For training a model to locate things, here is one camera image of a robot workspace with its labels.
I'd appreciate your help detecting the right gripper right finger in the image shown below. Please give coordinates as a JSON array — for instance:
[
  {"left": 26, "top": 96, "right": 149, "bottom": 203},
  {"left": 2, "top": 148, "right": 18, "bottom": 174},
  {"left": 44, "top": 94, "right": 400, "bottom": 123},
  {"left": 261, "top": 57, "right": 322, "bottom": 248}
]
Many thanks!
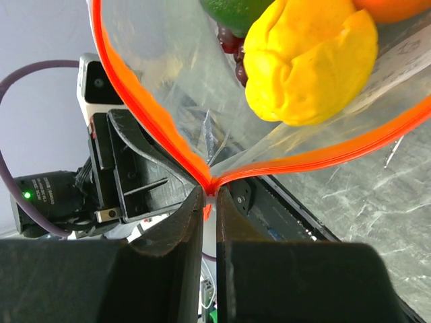
[{"left": 216, "top": 188, "right": 408, "bottom": 322}]

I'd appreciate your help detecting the clear zip top bag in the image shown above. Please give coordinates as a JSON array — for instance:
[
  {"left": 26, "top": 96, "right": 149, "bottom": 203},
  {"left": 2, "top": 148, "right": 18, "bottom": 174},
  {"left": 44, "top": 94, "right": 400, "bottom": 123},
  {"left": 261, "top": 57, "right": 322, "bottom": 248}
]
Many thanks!
[{"left": 88, "top": 1, "right": 430, "bottom": 194}]

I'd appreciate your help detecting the green lime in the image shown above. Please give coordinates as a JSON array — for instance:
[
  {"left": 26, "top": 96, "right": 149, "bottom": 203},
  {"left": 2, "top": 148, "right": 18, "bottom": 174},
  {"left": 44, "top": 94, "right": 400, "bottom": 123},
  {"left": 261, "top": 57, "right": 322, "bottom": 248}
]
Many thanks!
[{"left": 200, "top": 0, "right": 273, "bottom": 38}]

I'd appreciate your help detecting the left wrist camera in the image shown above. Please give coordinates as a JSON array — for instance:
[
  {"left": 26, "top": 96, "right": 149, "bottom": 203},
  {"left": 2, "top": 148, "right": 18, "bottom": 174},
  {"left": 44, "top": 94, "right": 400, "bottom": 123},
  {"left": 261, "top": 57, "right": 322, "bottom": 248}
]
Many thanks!
[{"left": 76, "top": 53, "right": 127, "bottom": 127}]

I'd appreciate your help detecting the black base frame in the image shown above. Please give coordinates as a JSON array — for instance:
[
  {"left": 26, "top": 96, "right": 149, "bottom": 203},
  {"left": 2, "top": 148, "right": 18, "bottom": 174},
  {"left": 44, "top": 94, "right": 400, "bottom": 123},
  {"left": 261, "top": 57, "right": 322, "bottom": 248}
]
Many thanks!
[{"left": 246, "top": 176, "right": 340, "bottom": 242}]

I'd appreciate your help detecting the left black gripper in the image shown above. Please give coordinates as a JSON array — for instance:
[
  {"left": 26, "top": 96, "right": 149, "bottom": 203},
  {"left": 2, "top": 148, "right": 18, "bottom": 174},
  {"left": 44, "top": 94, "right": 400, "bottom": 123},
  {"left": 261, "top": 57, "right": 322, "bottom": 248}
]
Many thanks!
[{"left": 75, "top": 109, "right": 196, "bottom": 236}]

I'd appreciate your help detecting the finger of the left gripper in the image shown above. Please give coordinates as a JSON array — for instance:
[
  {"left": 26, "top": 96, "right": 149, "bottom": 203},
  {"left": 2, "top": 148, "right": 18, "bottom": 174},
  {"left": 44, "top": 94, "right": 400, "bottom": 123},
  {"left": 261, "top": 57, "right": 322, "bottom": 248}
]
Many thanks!
[{"left": 230, "top": 179, "right": 253, "bottom": 217}]

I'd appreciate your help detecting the purple grape bunch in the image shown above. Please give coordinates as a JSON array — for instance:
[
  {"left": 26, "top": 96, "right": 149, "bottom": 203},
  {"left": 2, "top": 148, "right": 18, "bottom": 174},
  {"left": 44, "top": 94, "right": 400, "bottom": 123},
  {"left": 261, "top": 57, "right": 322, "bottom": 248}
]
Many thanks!
[{"left": 218, "top": 24, "right": 248, "bottom": 87}]

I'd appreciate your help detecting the yellow pear-shaped gourd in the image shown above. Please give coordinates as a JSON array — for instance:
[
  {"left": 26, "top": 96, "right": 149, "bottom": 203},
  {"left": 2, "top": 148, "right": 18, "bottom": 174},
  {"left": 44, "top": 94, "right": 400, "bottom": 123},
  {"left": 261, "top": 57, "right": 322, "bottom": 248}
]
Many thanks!
[{"left": 243, "top": 1, "right": 378, "bottom": 127}]

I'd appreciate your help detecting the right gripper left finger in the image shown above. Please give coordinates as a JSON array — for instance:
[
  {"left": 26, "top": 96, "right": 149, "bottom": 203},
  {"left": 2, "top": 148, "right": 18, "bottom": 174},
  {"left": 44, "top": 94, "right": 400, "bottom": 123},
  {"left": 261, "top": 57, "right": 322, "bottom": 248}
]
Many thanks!
[{"left": 1, "top": 187, "right": 203, "bottom": 322}]

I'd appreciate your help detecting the orange mandarin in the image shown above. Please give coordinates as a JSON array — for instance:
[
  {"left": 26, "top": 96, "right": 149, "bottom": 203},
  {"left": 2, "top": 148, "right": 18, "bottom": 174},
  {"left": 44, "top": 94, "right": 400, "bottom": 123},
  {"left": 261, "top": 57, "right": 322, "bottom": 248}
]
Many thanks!
[{"left": 353, "top": 0, "right": 430, "bottom": 24}]

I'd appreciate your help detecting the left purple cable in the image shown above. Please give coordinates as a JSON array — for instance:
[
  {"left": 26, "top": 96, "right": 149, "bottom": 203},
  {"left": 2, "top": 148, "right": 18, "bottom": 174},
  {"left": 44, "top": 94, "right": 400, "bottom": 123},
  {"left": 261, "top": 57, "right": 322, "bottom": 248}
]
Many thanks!
[{"left": 0, "top": 59, "right": 80, "bottom": 240}]

